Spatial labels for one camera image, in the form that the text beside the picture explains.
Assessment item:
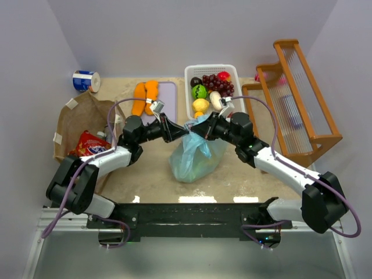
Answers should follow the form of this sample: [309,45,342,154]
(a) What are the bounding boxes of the blue plastic bag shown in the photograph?
[169,115,227,183]

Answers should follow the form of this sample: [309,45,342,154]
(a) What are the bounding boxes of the clear water bottle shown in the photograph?
[96,131,106,140]

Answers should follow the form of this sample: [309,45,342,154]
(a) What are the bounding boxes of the red snack packet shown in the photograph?
[68,130,111,157]

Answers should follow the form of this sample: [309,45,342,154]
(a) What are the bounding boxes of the brown paper grocery bag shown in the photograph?
[52,90,128,195]

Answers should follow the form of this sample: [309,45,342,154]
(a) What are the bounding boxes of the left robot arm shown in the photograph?
[46,113,188,218]

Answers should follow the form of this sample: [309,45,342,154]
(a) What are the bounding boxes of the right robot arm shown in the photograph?
[191,112,348,234]

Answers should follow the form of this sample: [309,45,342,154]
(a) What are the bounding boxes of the small orange fruit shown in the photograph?
[194,112,204,119]

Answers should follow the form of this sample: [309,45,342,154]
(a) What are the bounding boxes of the yellow lemon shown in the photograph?
[192,98,209,113]

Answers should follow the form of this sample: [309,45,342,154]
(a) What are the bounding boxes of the white daikon radish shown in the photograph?
[209,91,223,111]

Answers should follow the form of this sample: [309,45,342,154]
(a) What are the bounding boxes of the lavender cutting board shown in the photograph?
[156,80,177,122]

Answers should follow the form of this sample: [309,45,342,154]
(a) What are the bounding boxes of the purple grape bunch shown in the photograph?
[202,74,235,97]

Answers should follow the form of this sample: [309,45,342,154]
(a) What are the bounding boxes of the orange sweet potato right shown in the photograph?
[145,80,159,115]

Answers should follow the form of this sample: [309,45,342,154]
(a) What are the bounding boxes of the orange sweet potato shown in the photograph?
[145,80,159,115]
[131,83,146,116]

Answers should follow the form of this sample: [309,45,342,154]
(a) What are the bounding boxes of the orange sweet potato left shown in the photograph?
[131,83,146,116]

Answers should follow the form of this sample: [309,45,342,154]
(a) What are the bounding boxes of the dark mangosteen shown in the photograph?
[190,77,203,88]

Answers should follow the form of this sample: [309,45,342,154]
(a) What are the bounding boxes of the red yellow peach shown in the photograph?
[217,71,231,82]

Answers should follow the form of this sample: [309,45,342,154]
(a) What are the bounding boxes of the white plastic basket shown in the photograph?
[184,64,242,120]

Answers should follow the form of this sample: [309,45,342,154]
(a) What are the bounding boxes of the wooden rack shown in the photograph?
[242,39,342,167]

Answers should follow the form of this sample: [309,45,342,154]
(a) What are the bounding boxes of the toilet paper roll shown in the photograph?
[72,70,101,93]

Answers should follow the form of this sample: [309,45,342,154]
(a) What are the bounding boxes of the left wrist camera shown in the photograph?
[145,98,164,119]

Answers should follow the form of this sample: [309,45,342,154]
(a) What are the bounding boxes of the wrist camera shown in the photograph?
[219,97,235,119]
[145,98,164,119]

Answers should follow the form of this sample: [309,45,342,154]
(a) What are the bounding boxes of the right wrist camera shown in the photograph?
[219,97,235,119]

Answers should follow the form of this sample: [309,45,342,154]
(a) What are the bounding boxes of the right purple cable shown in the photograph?
[229,95,362,238]

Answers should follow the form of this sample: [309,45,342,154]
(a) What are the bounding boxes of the purple cable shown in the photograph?
[229,95,362,238]
[41,98,152,239]

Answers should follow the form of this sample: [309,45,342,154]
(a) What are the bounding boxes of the black base frame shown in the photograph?
[51,199,294,248]

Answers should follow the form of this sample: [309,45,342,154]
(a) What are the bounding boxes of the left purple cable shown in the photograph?
[41,98,152,239]

